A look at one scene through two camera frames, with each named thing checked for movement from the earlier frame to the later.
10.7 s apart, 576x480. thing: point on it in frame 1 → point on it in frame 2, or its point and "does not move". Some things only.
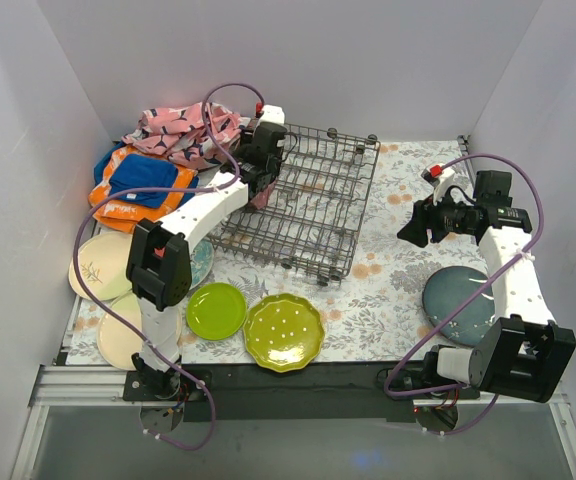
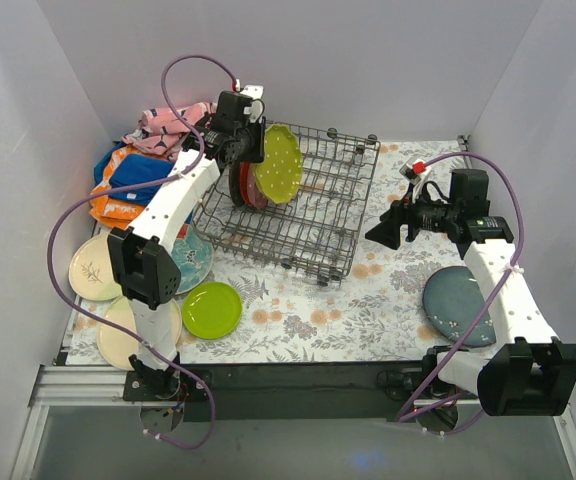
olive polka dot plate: x=283 y=332 → x=279 y=177
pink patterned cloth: x=179 y=133 does not move
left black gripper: x=260 y=182 → x=250 y=147
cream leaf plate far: x=102 y=266 does not move
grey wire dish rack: x=312 y=217 does not move
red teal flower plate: x=202 y=260 does not move
